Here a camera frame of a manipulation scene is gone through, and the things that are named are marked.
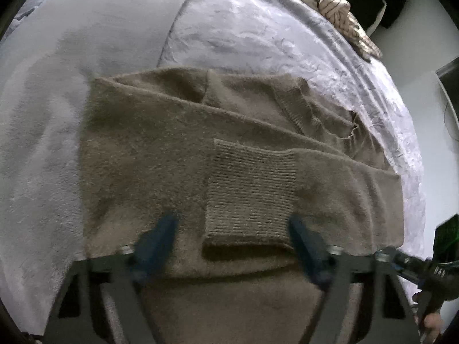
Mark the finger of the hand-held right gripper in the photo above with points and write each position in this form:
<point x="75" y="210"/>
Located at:
<point x="401" y="259"/>

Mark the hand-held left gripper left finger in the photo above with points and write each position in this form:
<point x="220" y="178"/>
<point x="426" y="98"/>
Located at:
<point x="158" y="240"/>

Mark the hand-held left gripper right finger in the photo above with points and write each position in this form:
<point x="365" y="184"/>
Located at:
<point x="308" y="248"/>

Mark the brown knitted sweater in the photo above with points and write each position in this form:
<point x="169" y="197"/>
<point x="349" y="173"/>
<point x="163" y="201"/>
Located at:
<point x="161" y="150"/>

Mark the person's right hand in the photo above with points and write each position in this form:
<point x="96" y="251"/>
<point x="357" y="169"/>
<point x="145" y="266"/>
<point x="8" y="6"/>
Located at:
<point x="431" y="324"/>

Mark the dark framed panel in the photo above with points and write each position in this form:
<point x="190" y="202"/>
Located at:
<point x="450" y="79"/>

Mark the plain grey fleece blanket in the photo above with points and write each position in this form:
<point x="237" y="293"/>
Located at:
<point x="53" y="96"/>

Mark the grey embossed blanket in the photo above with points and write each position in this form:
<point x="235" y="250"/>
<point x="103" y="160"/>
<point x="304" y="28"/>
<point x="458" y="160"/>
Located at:
<point x="251" y="32"/>

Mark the beige patterned cloth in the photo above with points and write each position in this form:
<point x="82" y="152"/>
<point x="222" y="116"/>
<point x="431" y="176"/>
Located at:
<point x="337" y="7"/>

